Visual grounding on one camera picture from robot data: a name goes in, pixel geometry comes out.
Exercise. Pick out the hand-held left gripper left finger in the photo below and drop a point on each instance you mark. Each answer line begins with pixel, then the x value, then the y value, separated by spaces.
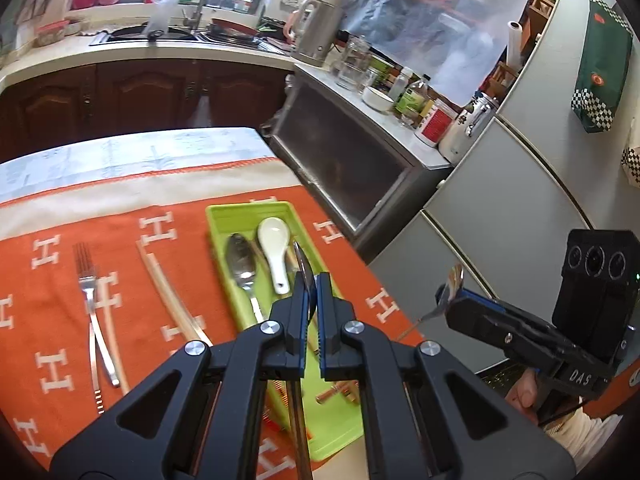
pixel 302 320

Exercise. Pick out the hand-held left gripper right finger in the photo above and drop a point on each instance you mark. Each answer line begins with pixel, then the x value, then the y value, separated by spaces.
pixel 324 320

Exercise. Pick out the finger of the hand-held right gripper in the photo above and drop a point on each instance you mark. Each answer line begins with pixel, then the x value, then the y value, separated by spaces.
pixel 525 345
pixel 480 299

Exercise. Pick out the white ceramic spoon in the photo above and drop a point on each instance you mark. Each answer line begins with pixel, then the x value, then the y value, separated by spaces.
pixel 272 235

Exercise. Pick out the green plastic utensil tray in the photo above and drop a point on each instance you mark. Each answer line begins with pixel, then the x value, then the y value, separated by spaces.
pixel 225 225

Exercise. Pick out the person's right forearm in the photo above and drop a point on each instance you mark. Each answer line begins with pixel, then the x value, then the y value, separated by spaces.
pixel 585 430

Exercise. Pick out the person's right hand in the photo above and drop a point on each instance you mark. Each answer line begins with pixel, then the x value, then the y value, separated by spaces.
pixel 520 395

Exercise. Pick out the checkered hanging bag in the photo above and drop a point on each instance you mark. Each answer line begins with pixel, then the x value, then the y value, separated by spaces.
pixel 632 162

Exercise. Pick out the white chrome thermos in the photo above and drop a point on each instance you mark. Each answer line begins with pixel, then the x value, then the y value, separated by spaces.
pixel 465 130

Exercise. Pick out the stainless steel cabinet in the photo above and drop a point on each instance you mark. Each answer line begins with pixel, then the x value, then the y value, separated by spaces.
pixel 340 150

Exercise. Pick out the red label container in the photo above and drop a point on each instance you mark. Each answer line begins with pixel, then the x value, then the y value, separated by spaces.
pixel 435 122

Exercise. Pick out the green label bottle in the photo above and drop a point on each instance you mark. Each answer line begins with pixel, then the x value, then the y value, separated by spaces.
pixel 412 97

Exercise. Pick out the white bowl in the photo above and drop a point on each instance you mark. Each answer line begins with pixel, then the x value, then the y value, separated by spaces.
pixel 377 100

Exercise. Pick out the green hanging bag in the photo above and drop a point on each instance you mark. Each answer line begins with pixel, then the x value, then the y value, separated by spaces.
pixel 600 60

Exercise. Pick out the clear plastic bottle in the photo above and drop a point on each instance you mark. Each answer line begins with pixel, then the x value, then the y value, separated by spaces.
pixel 399 85

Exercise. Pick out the pale patterned table cover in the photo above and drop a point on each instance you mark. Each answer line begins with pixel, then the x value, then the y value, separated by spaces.
pixel 125 155

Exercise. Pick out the orange patterned tablecloth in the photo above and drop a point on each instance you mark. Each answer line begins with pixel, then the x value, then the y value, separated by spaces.
pixel 50 310

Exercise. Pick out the white paper roll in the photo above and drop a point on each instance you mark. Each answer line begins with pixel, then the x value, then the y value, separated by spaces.
pixel 514 42

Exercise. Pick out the clear glass jar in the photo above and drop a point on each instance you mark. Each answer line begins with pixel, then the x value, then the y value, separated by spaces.
pixel 352 65

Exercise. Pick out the translucent plastic sheet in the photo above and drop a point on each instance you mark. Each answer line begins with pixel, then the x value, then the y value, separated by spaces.
pixel 425 25

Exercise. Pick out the steel electric kettle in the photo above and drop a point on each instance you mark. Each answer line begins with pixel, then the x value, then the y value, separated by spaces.
pixel 315 30

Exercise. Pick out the red pan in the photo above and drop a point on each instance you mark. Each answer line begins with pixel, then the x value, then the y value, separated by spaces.
pixel 232 27

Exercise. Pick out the kitchen sink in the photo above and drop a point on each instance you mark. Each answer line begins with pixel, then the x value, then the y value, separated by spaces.
pixel 150 34

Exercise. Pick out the clear lidded food container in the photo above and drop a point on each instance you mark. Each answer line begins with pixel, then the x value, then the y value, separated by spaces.
pixel 50 32

